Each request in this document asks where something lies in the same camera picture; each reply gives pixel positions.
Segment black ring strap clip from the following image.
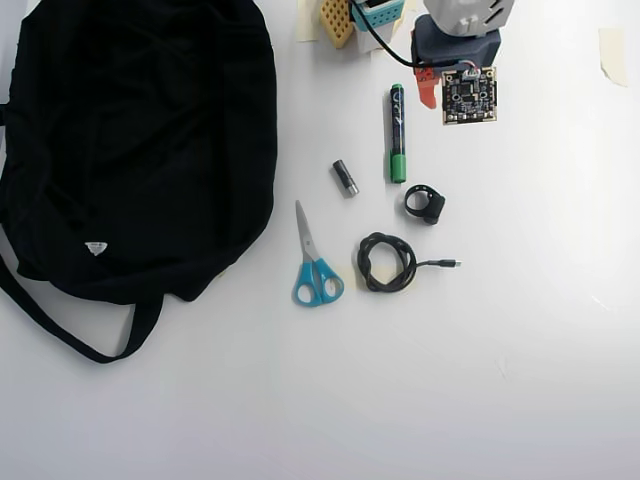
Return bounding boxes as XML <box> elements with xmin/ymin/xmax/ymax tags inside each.
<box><xmin>403</xmin><ymin>183</ymin><xmax>447</xmax><ymax>226</ymax></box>

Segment small black cylinder tube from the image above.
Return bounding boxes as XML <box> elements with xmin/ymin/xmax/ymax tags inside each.
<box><xmin>330</xmin><ymin>158</ymin><xmax>361</xmax><ymax>199</ymax></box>

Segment blue handled scissors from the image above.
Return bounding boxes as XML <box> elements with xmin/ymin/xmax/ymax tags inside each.
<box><xmin>291</xmin><ymin>199</ymin><xmax>346</xmax><ymax>307</ymax></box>

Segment bare camera circuit board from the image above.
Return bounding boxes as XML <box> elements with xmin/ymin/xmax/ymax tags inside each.
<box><xmin>440</xmin><ymin>65</ymin><xmax>500</xmax><ymax>127</ymax></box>

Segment coiled black USB cable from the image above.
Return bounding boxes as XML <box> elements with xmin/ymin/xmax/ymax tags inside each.
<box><xmin>356</xmin><ymin>231</ymin><xmax>463</xmax><ymax>294</ymax></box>

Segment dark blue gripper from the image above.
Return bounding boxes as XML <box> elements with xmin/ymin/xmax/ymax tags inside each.
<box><xmin>410</xmin><ymin>14</ymin><xmax>503</xmax><ymax>110</ymax></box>

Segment black fabric bag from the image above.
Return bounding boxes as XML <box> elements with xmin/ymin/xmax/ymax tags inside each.
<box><xmin>0</xmin><ymin>0</ymin><xmax>280</xmax><ymax>365</ymax></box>

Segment long beige masking tape strip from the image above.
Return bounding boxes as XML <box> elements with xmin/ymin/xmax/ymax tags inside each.
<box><xmin>297</xmin><ymin>0</ymin><xmax>322</xmax><ymax>43</ymax></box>

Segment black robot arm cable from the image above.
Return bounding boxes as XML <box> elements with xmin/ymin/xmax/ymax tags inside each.
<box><xmin>349</xmin><ymin>0</ymin><xmax>427</xmax><ymax>68</ymax></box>

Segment torn beige masking tape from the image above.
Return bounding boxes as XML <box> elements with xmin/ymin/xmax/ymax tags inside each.
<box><xmin>598</xmin><ymin>27</ymin><xmax>629</xmax><ymax>89</ymax></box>

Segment green capped black marker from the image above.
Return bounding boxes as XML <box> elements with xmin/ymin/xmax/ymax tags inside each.
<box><xmin>383</xmin><ymin>82</ymin><xmax>409</xmax><ymax>185</ymax></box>

